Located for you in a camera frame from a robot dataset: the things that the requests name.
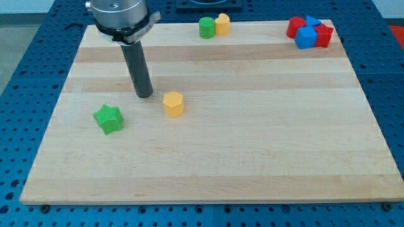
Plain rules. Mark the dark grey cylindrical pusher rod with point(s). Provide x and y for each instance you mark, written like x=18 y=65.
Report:
x=138 y=70

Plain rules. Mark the green cylinder block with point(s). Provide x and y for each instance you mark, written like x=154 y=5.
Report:
x=206 y=27

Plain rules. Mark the light wooden board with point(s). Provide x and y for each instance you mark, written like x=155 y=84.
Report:
x=263 y=122

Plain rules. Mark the red star block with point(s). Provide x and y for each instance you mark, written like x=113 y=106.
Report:
x=324 y=35

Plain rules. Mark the yellow hexagon block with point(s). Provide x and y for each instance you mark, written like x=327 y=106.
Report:
x=173 y=104

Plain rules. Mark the blue cube block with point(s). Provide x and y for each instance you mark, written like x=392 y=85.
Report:
x=306 y=37

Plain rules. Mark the green star block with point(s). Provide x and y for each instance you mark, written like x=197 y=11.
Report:
x=109 y=119

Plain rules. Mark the blue triangle block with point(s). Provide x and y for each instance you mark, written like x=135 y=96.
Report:
x=311 y=21

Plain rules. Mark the red cylinder block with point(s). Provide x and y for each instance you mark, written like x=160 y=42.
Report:
x=293 y=25

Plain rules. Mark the yellow heart block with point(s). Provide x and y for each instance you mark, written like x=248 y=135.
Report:
x=222 y=24

